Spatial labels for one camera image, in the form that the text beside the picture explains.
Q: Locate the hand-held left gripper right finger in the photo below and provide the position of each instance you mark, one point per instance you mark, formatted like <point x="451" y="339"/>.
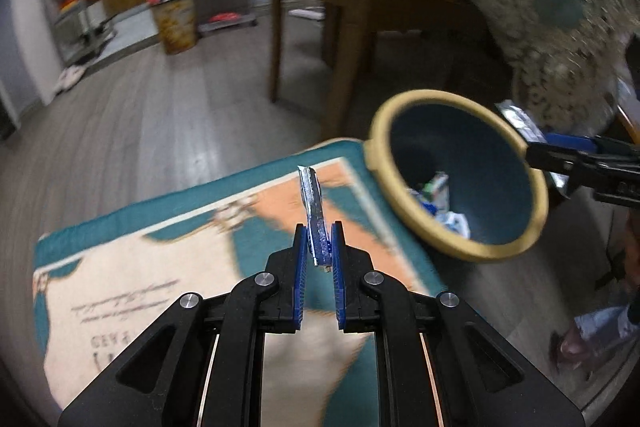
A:
<point x="338" y="277"/>

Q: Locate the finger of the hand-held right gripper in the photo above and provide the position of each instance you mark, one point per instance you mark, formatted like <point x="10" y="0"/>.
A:
<point x="570" y="141"/>
<point x="555" y="157"/>

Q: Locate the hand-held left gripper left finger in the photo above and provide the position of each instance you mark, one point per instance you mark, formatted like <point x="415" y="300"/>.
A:
<point x="299" y="277"/>

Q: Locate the silver blue foil wrapper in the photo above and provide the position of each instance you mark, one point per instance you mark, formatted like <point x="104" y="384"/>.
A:
<point x="312" y="207"/>

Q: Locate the blue bin with yellow rim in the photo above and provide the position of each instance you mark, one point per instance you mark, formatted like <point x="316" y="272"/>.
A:
<point x="475" y="147"/>

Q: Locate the clear plastic bag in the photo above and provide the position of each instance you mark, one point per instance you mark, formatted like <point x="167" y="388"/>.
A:
<point x="455" y="223"/>

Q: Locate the teal lace-trimmed tablecloth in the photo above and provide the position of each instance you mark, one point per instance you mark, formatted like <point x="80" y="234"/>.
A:
<point x="550" y="7"/>

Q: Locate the teal orange printed cushion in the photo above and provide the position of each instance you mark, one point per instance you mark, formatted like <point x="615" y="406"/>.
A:
<point x="150" y="267"/>

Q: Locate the person's leg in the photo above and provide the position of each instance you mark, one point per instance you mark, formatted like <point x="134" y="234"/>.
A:
<point x="600" y="324"/>

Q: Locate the wooden chair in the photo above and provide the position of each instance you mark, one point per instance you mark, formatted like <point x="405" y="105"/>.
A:
<point x="355" y="32"/>

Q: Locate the patterned waste bin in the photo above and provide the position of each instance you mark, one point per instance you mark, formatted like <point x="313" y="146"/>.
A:
<point x="175" y="24"/>

